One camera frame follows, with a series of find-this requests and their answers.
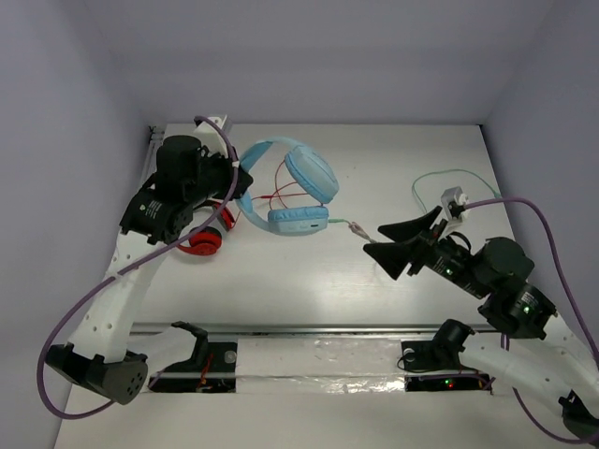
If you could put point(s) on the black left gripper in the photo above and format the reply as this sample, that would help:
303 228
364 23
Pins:
232 177

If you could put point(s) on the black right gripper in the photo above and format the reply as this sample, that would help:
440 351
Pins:
393 255

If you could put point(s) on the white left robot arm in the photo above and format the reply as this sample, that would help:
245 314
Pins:
96 357

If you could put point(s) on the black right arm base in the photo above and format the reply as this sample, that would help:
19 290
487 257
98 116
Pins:
434 365

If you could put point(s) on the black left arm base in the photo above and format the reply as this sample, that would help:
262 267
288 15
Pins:
186 360

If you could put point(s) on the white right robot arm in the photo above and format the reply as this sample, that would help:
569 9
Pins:
539 354

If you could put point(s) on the red and black headphones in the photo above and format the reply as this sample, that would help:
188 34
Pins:
208 241

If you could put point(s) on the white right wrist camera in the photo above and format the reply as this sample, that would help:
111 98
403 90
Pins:
453 202

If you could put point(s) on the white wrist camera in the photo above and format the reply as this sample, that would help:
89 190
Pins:
453 202
211 127

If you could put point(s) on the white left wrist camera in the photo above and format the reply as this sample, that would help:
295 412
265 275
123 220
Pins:
211 127

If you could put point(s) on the aluminium rail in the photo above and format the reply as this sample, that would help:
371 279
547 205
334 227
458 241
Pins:
263 330

